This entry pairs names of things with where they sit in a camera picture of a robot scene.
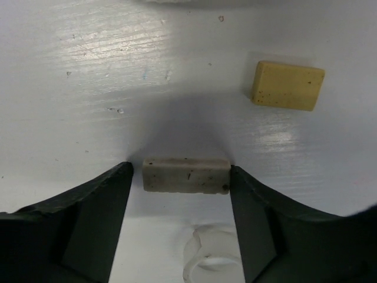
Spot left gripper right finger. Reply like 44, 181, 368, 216
230, 166, 376, 282

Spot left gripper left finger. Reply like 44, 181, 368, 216
1, 162, 133, 282

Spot grey eraser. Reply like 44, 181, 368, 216
142, 157, 231, 195

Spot tan eraser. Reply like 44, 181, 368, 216
250, 61, 325, 111

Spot clear tape roll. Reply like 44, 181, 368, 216
183, 225, 245, 283

